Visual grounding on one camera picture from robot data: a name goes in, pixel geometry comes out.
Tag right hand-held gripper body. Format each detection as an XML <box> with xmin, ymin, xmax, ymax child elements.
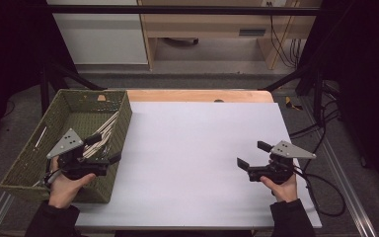
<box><xmin>248</xmin><ymin>140</ymin><xmax>317</xmax><ymax>185</ymax></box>

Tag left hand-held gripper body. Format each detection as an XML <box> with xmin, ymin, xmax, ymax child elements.
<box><xmin>46</xmin><ymin>128</ymin><xmax>110</xmax><ymax>181</ymax></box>

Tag green woven basket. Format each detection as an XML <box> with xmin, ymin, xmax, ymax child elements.
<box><xmin>0</xmin><ymin>89</ymin><xmax>133</xmax><ymax>204</ymax></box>

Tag person's right hand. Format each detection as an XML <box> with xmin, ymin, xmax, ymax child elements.
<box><xmin>260</xmin><ymin>174</ymin><xmax>298</xmax><ymax>203</ymax></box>

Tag person's left hand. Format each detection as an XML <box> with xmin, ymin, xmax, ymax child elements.
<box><xmin>48</xmin><ymin>157</ymin><xmax>97</xmax><ymax>209</ymax></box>

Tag yellow and black object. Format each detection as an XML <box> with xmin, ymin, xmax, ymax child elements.
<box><xmin>284</xmin><ymin>96</ymin><xmax>304</xmax><ymax>112</ymax></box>

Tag white table sheet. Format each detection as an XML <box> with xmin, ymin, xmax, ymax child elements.
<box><xmin>75</xmin><ymin>101</ymin><xmax>323</xmax><ymax>230</ymax></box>

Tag black metal stand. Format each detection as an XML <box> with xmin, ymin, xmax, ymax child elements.
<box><xmin>263</xmin><ymin>62</ymin><xmax>325</xmax><ymax>122</ymax></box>
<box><xmin>38</xmin><ymin>58</ymin><xmax>108</xmax><ymax>117</ymax></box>

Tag white cabinet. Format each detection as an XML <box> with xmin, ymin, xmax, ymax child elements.
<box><xmin>46</xmin><ymin>0</ymin><xmax>149</xmax><ymax>65</ymax></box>

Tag black curtain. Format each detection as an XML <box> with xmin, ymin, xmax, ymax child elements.
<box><xmin>305</xmin><ymin>0</ymin><xmax>379</xmax><ymax>201</ymax></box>
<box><xmin>0</xmin><ymin>0</ymin><xmax>77</xmax><ymax>159</ymax></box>

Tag dark chair base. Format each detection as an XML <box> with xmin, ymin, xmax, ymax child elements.
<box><xmin>162</xmin><ymin>37</ymin><xmax>200</xmax><ymax>46</ymax></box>

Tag wooden desk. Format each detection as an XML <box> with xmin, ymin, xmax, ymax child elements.
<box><xmin>137</xmin><ymin>0</ymin><xmax>324</xmax><ymax>71</ymax></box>

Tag black horizontal bar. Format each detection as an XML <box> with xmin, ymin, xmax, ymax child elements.
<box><xmin>45</xmin><ymin>4</ymin><xmax>324</xmax><ymax>17</ymax></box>

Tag grey left gripper cable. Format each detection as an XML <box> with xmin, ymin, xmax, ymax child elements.
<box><xmin>33</xmin><ymin>168</ymin><xmax>62</xmax><ymax>190</ymax></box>

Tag black floor cable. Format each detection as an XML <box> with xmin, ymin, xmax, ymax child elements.
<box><xmin>289</xmin><ymin>98</ymin><xmax>341</xmax><ymax>139</ymax></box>

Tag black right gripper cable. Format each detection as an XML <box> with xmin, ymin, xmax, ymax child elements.
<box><xmin>292</xmin><ymin>166</ymin><xmax>347</xmax><ymax>218</ymax></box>

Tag black desk cables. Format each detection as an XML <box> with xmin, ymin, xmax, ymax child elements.
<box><xmin>268</xmin><ymin>2</ymin><xmax>302</xmax><ymax>69</ymax></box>

